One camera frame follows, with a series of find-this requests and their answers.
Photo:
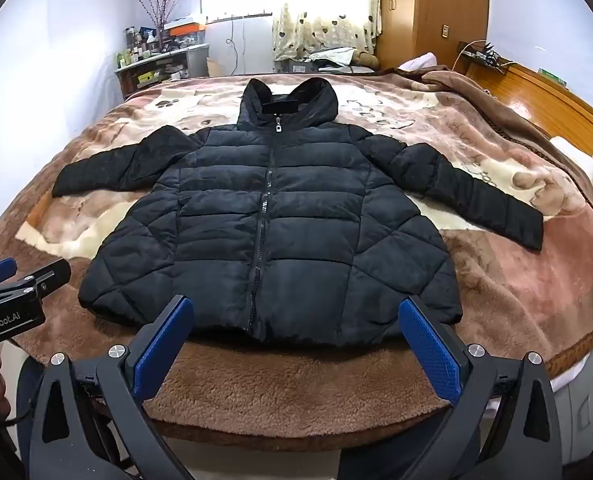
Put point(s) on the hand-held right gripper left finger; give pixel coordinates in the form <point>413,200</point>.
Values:
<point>160,347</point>

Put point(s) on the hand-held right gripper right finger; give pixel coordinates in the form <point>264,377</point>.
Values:
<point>432,350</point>

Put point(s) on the black puffer jacket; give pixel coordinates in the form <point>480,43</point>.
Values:
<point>276,210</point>

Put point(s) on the pile of folded clothes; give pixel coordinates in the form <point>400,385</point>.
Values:
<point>331,55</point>

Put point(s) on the printed plush blanket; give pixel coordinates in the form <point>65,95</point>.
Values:
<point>501,280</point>

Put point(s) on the cluttered grey desk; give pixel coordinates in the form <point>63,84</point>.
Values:
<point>161,70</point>

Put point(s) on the white pillow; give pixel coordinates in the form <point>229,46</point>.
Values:
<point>578,162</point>

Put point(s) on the cardboard box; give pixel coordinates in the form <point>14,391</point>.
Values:
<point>215,67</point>

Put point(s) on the plain brown blanket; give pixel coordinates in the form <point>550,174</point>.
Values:
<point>476,85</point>

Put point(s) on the wooden headboard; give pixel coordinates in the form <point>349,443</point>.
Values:
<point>541,95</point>

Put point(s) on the orange box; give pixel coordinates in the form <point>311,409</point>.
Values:
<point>186,27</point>

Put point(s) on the white cloth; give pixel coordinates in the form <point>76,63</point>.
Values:
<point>421,61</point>

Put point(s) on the vase with dried branches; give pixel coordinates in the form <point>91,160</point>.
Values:
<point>159,7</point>

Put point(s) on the green sticker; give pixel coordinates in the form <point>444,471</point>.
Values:
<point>551,77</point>

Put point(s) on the black power strip rack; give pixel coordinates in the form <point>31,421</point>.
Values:
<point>481,55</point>

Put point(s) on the wooden wardrobe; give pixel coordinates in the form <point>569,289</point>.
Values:
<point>431,10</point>

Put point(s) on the heart print curtain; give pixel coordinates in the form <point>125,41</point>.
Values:
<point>326,10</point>

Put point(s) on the grey bed frame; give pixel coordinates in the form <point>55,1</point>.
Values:
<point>583,400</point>

